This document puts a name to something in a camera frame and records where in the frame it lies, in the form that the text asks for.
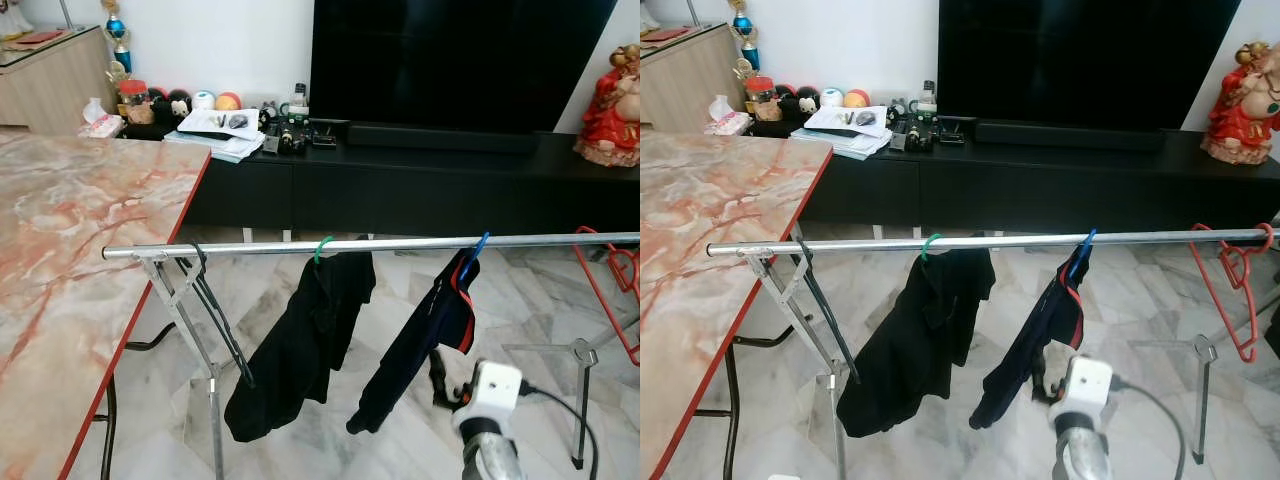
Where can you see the black clothes hanger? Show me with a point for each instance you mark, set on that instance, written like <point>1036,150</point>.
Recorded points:
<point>219,320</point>
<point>827,320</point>

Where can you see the black flat screen television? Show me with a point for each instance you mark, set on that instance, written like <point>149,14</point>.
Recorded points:
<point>460,60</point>
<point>1090,60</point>

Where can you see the black mouse plush toy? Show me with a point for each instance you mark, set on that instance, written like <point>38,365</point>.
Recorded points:
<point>808,103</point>
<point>180,105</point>

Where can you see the jar with red lid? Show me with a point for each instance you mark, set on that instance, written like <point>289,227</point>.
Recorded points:
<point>133,98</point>
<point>761,96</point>

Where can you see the wooden sideboard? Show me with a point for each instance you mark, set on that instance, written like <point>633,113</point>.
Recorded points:
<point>685,90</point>
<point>50,95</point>

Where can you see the pink tissue pack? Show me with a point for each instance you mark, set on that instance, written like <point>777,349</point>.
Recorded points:
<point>100,125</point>
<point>727,122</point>

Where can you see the black television console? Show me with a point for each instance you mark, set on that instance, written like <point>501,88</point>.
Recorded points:
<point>1030,190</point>
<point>400,190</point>

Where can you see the pink marble top table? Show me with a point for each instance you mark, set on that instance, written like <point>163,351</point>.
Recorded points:
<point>700,260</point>
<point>60,250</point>

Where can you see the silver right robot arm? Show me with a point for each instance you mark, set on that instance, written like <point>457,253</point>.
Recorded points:
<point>492,455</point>
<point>1082,450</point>

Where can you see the white round plush toy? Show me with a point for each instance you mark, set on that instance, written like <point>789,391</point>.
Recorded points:
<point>203,100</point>
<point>831,98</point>

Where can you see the red laughing buddha statue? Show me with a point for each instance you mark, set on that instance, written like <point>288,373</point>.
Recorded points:
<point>1240,115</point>
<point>605,120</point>

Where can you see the red clothes hanger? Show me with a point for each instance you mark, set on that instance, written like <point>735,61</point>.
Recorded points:
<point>1214,290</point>
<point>604,300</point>

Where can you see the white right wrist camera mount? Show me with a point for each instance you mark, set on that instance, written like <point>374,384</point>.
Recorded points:
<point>495,392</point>
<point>1085,388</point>

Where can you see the black shirt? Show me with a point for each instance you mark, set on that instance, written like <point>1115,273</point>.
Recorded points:
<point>300,350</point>
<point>915,350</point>

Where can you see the red black plush toy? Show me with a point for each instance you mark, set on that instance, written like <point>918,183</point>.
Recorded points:
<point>786,98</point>
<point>158,100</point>

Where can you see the orange round plush toy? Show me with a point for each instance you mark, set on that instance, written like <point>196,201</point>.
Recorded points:
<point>229,102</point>
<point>857,99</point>

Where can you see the silver metal clothes rack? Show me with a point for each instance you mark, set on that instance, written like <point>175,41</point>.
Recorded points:
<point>400,243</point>
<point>1000,243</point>

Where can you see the red book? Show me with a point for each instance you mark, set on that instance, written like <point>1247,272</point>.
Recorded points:
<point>38,37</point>
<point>665,33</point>

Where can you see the navy garment with red trim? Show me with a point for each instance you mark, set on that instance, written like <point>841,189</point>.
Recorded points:
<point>1040,330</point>
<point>420,330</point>

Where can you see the stack of papers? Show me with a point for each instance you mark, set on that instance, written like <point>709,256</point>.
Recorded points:
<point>838,138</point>
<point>210,140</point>

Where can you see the blue clothes hanger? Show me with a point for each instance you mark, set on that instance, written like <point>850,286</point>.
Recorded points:
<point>478,250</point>
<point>1085,250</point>

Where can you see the gold trophy with blue ball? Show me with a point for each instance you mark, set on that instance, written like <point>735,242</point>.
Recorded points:
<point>117,28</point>
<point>743,27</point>

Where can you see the white robed figurine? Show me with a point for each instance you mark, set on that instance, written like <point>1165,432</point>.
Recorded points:
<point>12,25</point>

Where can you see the green clothes hanger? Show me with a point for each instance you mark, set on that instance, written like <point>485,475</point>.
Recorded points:
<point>320,248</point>
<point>926,247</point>

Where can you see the black soundbar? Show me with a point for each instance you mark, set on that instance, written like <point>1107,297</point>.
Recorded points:
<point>440,138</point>
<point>1070,136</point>

